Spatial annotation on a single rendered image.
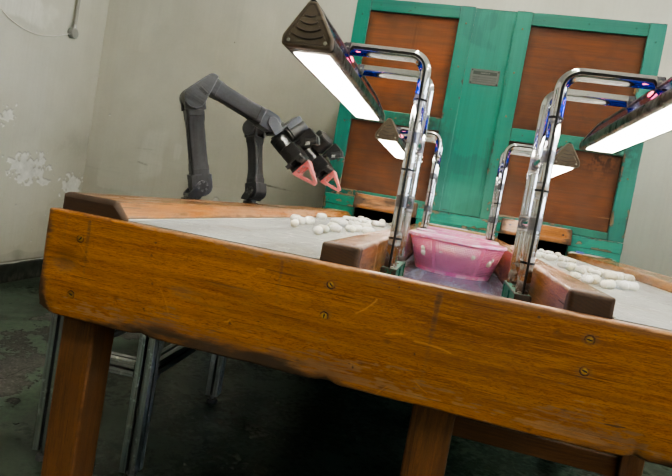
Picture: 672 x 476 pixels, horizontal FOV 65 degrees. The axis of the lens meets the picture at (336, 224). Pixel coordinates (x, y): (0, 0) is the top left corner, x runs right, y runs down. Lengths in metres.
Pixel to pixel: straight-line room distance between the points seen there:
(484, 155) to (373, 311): 1.90
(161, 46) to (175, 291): 3.21
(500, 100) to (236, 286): 2.01
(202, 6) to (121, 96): 0.82
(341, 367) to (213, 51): 3.19
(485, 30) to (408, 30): 0.35
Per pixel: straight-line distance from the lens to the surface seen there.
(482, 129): 2.56
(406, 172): 0.99
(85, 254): 0.87
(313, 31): 0.84
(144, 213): 0.90
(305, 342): 0.73
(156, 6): 4.02
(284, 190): 3.47
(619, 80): 1.05
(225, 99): 1.70
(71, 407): 1.00
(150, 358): 1.47
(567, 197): 2.58
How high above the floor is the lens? 0.83
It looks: 3 degrees down
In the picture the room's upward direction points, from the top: 10 degrees clockwise
